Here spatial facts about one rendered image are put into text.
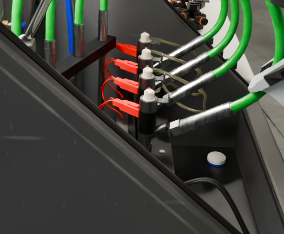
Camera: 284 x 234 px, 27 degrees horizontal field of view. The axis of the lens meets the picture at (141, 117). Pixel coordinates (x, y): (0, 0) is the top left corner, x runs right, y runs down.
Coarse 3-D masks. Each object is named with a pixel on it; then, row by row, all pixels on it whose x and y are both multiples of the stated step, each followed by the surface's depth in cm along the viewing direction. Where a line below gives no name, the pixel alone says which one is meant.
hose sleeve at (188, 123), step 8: (224, 104) 76; (200, 112) 79; (208, 112) 78; (216, 112) 77; (224, 112) 76; (232, 112) 76; (184, 120) 80; (192, 120) 79; (200, 120) 78; (208, 120) 78; (216, 120) 78; (184, 128) 80; (192, 128) 79
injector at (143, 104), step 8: (144, 104) 89; (152, 104) 89; (144, 112) 90; (152, 112) 90; (144, 120) 90; (152, 120) 90; (144, 128) 91; (152, 128) 91; (160, 128) 92; (168, 128) 92; (144, 136) 92; (152, 136) 92; (144, 144) 93
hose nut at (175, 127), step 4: (176, 120) 81; (172, 124) 81; (176, 124) 80; (172, 128) 80; (176, 128) 80; (180, 128) 80; (172, 132) 81; (176, 132) 80; (180, 132) 80; (184, 132) 80
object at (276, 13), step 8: (16, 0) 81; (16, 8) 81; (272, 8) 68; (280, 8) 68; (16, 16) 82; (272, 16) 69; (280, 16) 68; (16, 24) 83; (280, 24) 69; (16, 32) 83; (280, 32) 69; (280, 40) 70; (280, 48) 70; (280, 56) 70; (272, 64) 72; (248, 96) 74; (256, 96) 74; (232, 104) 76; (240, 104) 75; (248, 104) 75
